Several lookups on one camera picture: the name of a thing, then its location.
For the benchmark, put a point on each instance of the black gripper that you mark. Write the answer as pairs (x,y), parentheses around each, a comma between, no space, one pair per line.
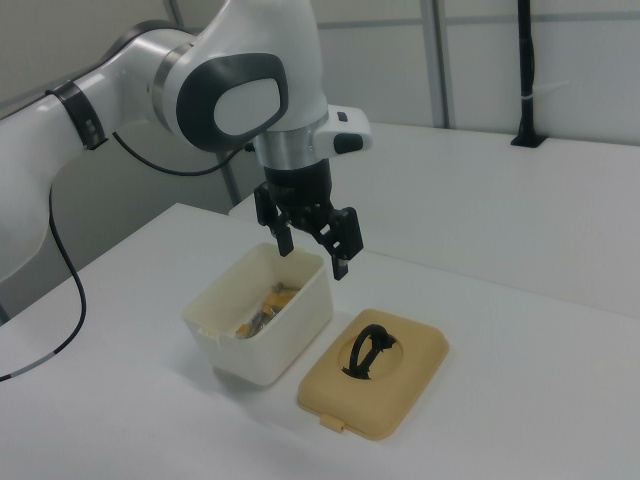
(300,187)

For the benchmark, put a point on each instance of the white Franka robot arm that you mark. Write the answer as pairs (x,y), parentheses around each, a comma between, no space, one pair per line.
(125,75)

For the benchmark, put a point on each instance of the yellow and grey small tools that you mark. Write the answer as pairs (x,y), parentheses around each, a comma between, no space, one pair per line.
(275,301)

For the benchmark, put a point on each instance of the grey partition post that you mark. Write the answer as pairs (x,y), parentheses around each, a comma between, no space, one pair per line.
(437,60)
(234,185)

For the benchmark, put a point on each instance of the black pole with base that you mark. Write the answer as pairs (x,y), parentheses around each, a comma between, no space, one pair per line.
(525,50)

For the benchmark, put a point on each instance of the white plastic tool case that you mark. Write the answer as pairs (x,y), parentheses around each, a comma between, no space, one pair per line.
(280,345)

